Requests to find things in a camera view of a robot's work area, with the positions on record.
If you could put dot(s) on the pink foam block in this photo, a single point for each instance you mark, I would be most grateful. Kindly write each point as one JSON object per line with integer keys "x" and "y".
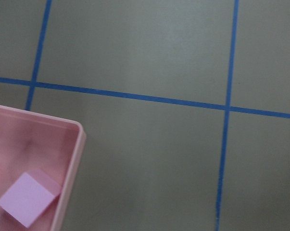
{"x": 29, "y": 196}

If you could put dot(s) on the pink plastic bin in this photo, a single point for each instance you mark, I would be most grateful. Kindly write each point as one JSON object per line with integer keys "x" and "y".
{"x": 30, "y": 141}

